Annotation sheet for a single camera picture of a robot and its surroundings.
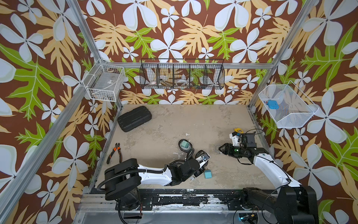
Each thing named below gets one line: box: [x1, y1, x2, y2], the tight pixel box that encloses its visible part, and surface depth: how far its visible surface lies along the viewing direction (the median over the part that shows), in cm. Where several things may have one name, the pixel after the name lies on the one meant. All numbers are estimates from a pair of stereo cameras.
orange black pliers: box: [106, 142, 123, 165], surface depth 95 cm
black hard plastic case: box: [117, 105, 152, 133], surface depth 107 cm
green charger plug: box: [181, 140, 190, 148], surface depth 97 cm
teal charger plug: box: [203, 168, 213, 179], surface depth 84 cm
